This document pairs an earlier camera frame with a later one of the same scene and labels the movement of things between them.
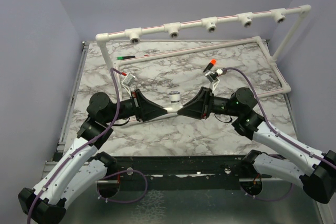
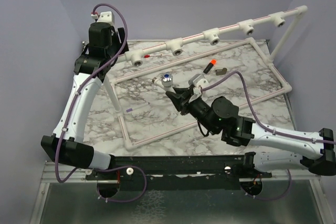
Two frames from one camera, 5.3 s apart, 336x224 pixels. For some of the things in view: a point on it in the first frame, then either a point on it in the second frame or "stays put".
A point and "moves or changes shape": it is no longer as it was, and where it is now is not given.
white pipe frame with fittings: x=211 y=24 -> x=213 y=37
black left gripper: x=146 y=109 -> x=122 y=35
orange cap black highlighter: x=209 y=66 stays put
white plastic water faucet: x=174 y=97 moves or changes shape
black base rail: x=178 y=172 stays put
